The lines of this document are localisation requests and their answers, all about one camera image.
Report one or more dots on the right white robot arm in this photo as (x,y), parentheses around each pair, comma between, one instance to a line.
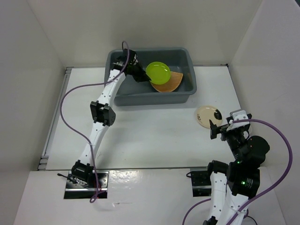
(235,183)

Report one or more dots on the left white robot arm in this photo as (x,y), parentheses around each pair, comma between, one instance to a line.
(102,112)

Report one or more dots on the cream plate with black pattern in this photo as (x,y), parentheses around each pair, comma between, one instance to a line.
(207,113)

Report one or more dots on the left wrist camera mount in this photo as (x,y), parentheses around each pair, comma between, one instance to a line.
(133,58)

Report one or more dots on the grey plastic bin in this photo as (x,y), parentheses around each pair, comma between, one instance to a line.
(178,60)

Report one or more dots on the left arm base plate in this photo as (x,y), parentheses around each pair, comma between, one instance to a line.
(77,189)

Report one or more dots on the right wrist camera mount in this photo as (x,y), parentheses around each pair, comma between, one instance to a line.
(234,120)

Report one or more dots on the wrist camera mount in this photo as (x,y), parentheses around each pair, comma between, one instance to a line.
(133,58)
(234,120)

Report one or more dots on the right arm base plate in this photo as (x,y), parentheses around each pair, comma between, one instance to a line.
(200,181)

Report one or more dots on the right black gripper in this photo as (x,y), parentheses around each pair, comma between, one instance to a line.
(214,130)

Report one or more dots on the lime green plate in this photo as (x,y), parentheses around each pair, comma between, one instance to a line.
(158,72)

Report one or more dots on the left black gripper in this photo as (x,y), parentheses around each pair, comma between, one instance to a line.
(142,76)

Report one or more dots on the orange woven fan basket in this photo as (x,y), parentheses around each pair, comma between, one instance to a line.
(171,85)

